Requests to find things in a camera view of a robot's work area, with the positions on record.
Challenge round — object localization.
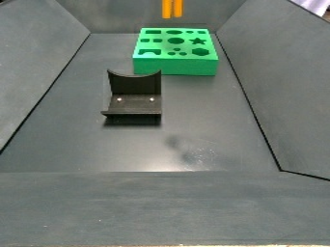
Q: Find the orange three prong object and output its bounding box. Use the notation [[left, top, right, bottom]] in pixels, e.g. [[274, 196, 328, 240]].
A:
[[161, 0, 184, 19]]

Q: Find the green foam shape board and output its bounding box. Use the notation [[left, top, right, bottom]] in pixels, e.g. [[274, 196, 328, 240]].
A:
[[132, 28, 219, 76]]

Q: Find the black angled bracket stand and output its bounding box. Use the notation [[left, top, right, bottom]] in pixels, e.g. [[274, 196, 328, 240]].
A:
[[101, 70, 163, 117]]

